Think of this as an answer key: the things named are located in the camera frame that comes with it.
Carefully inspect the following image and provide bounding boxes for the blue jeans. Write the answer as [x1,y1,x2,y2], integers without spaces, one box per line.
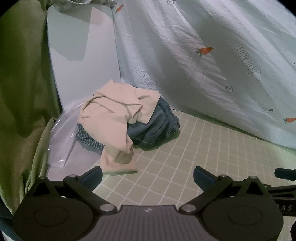
[127,96,181,151]

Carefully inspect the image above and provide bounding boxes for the carrot print pale quilt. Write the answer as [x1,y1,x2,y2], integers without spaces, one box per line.
[113,0,296,150]

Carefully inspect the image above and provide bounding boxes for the grey patterned cloth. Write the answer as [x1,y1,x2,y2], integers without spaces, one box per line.
[50,0,118,9]

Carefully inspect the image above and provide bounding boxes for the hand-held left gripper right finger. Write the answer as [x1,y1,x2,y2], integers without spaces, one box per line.
[179,166,273,213]

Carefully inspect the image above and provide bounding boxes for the green curtain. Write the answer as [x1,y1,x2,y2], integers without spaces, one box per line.
[0,0,63,217]

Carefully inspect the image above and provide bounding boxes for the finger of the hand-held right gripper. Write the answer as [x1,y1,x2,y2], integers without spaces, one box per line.
[274,168,296,179]

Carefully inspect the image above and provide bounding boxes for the blue checked garment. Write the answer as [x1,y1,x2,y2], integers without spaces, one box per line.
[76,123,106,153]

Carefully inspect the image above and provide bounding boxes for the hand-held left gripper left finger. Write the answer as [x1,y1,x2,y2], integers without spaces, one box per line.
[26,166,119,213]

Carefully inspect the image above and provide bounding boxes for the clear plastic bag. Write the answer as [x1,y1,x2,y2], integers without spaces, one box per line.
[47,103,84,170]

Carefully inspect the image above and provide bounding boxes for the white board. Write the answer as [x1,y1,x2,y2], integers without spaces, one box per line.
[46,5,122,114]

